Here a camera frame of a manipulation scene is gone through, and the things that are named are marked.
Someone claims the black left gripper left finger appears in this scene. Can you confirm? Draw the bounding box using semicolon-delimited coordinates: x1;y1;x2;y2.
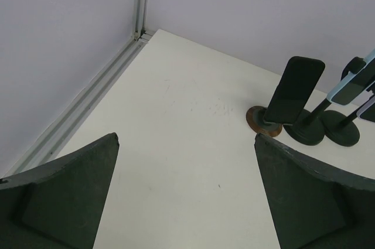
1;133;120;248

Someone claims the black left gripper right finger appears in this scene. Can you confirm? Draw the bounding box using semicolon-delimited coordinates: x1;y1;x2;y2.
254;134;374;248

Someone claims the black round base phone stand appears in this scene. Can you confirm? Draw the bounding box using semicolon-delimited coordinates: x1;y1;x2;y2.
284;99;332;146

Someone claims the wooden base phone stand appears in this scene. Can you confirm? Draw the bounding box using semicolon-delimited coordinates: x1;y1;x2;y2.
246;105;282;138

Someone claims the blue case smartphone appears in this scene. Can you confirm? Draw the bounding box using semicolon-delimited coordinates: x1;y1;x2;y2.
326;50;374;105

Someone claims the black smartphone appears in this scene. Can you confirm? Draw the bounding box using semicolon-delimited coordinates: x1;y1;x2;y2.
264;56;325;125

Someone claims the lilac case smartphone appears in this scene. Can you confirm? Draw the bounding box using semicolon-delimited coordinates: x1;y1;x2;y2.
357;98;375;122

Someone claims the left aluminium frame rail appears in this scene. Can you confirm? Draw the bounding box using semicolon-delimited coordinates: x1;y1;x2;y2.
1;0;144;176

